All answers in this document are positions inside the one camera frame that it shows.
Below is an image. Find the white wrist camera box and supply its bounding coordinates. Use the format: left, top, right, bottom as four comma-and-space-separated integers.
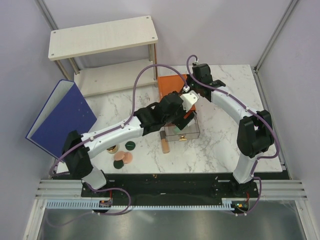
180, 90, 200, 112

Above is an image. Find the white wooden two-tier shelf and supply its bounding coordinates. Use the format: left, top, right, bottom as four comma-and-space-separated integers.
48, 15, 158, 97

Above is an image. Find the gold round jar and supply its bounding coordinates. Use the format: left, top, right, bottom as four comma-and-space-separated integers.
106, 145, 119, 155

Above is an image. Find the pink round puff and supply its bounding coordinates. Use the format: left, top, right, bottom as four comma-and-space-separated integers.
122, 152, 133, 164
113, 151, 126, 161

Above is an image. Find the orange drawer organizer box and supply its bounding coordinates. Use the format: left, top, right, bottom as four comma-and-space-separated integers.
157, 75, 196, 118

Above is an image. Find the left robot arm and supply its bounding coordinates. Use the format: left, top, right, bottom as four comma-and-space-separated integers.
61, 91, 199, 190

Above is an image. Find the purple cable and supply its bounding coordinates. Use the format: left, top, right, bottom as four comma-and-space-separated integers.
185, 54, 280, 180
48, 63, 191, 179

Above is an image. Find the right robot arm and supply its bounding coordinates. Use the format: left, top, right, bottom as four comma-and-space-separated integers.
187, 63, 275, 184

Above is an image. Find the green white cosmetic tube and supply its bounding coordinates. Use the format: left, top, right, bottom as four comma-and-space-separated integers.
172, 126, 181, 134

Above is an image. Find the dark green round puff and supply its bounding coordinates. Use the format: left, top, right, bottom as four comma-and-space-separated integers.
113, 160, 125, 170

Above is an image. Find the blue ring binder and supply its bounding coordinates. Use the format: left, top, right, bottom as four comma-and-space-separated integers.
25, 79, 97, 159

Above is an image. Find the beige concealer tube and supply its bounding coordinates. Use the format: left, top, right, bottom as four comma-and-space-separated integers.
159, 130, 170, 154

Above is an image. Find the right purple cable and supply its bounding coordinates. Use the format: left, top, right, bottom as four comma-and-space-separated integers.
185, 54, 280, 180

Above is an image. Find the clear acrylic bottom drawer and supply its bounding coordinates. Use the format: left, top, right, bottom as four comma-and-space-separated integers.
164, 116, 200, 142

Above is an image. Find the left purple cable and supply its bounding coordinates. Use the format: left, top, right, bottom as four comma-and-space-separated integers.
48, 63, 191, 179

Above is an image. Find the light blue cable duct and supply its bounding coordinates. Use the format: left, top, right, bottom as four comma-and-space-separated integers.
45, 199, 244, 211

